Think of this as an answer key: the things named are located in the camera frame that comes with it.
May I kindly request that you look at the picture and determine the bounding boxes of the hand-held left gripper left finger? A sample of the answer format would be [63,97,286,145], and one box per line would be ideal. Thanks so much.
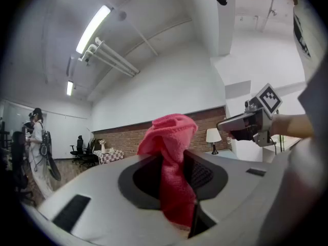
[37,154,191,246]

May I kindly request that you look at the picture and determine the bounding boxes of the white shelf unit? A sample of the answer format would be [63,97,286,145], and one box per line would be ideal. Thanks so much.
[262,134,303,164]

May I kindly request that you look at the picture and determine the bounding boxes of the long ceiling light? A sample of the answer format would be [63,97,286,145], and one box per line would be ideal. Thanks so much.
[75,5,114,55]

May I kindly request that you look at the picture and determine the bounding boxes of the pink cloth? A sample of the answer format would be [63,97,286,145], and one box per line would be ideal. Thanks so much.
[137,113,199,229]

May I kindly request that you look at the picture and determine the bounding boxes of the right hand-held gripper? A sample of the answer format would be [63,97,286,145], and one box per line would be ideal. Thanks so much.
[216,83,283,148]

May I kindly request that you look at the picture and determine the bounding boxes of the white ceiling pipes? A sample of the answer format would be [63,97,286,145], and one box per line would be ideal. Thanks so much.
[80,36,140,78]

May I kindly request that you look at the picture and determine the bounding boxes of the person's right forearm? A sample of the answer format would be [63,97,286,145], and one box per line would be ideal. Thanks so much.
[271,113,315,138]

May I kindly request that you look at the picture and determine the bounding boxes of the checkered cloth table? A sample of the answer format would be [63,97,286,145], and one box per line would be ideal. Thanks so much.
[92,148,125,165]

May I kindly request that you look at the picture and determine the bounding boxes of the black office chair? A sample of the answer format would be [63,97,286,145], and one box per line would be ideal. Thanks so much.
[79,137,99,168]
[69,134,87,164]

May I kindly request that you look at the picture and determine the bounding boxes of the white shade table lamp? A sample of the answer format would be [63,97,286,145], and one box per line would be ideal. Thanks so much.
[206,128,222,155]

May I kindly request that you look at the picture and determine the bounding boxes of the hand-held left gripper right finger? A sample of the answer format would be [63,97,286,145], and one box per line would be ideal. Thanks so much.
[184,150,292,243]

